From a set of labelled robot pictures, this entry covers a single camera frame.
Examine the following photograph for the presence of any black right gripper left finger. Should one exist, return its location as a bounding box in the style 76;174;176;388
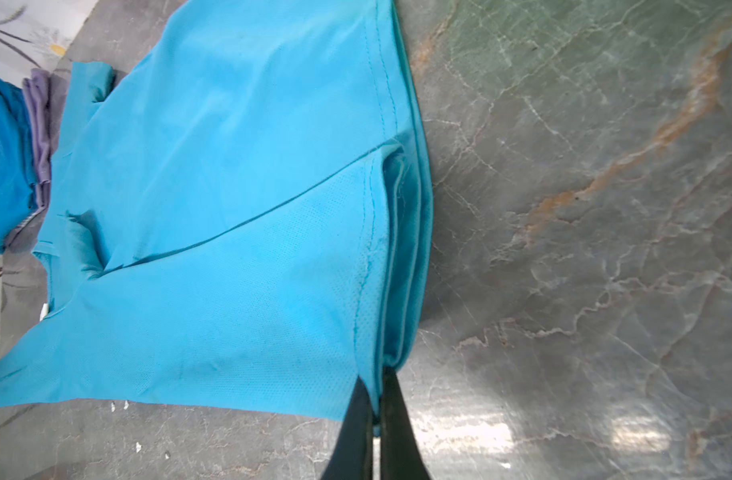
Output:
321;377;374;480

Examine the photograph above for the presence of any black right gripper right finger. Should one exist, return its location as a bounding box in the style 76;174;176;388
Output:
380;367;431;480

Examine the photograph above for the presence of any light blue t shirt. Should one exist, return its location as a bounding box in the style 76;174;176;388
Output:
0;1;433;420

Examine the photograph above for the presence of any folded blue t shirt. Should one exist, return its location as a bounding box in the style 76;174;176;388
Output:
0;79;38;254

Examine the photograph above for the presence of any folded lilac t shirt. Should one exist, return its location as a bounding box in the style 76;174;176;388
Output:
5;67;54;247

